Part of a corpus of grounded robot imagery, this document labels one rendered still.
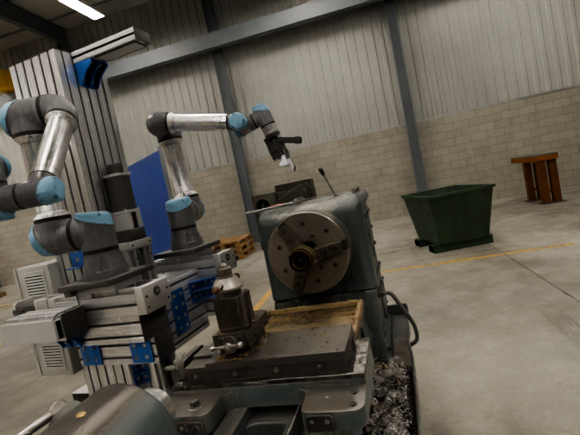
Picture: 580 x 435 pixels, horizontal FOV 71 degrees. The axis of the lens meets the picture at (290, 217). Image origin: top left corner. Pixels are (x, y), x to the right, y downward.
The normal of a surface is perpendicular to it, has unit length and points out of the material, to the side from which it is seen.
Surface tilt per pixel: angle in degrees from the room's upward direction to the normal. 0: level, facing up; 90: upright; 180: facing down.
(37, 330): 90
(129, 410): 37
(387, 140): 90
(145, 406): 44
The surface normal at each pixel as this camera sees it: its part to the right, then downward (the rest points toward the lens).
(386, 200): -0.20, 0.11
